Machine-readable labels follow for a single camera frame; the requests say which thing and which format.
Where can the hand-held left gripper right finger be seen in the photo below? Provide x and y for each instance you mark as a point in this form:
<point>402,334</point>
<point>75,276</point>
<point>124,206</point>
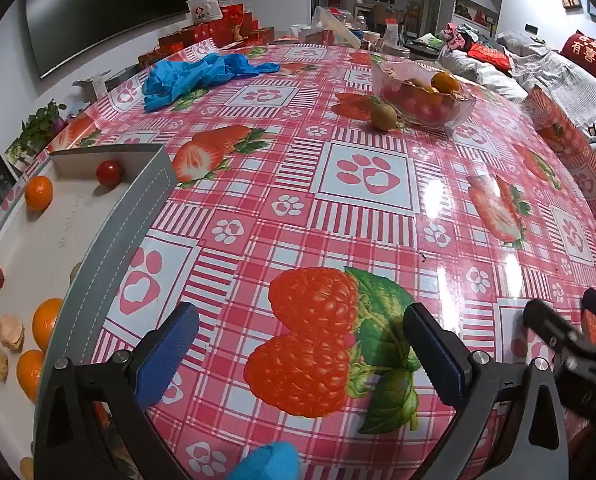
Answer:
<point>435,355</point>

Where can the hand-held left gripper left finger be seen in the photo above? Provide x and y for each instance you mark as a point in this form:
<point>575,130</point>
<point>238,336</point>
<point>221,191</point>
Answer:
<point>170,355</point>

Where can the orange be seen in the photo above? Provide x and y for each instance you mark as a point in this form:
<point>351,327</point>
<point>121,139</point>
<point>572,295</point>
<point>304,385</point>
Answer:
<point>38,192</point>
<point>48,322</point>
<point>444,82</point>
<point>30,377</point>

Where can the white shallow tray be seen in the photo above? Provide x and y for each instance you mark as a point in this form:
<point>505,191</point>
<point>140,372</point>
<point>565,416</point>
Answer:
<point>53,240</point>

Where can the blue rubber glove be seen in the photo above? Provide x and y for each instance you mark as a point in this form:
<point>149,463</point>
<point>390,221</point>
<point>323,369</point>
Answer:
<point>270,462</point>

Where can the red strawberry printed tablecloth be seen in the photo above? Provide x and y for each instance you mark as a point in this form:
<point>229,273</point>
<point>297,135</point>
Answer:
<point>368,175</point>

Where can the grey covered sofa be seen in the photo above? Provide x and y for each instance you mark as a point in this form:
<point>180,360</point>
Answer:
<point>543,67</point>

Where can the pile of cherry tomatoes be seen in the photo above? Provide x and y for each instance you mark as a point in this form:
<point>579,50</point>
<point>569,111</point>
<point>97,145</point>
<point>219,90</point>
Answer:
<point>420,105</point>

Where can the red embroidered cushion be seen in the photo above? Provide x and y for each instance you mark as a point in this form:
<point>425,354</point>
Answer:
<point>590,55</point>

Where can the green potted plant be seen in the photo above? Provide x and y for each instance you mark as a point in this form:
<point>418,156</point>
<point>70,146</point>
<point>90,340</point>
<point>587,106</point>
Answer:
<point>40,127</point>

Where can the open white cardboard box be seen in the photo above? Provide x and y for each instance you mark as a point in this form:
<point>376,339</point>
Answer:
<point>92,87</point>

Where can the pile of blue gloves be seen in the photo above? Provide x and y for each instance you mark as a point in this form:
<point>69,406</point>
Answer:
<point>198,72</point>

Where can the clear glass bowl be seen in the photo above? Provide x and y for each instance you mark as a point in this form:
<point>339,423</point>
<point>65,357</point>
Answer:
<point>393,74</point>

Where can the stack of red gift boxes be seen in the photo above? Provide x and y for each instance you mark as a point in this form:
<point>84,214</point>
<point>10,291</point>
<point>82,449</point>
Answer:
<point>228,22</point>

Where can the white plastic bag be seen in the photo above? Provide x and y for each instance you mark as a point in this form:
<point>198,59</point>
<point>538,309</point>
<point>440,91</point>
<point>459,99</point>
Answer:
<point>203,7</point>

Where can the clear plastic storage box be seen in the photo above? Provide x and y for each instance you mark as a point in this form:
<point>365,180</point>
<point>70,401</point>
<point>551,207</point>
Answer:
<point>330,20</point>

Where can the black television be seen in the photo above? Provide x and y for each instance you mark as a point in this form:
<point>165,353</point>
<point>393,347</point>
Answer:
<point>103,5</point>

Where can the wide framed wall picture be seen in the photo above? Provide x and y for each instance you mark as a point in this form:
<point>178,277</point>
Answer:
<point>470,10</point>

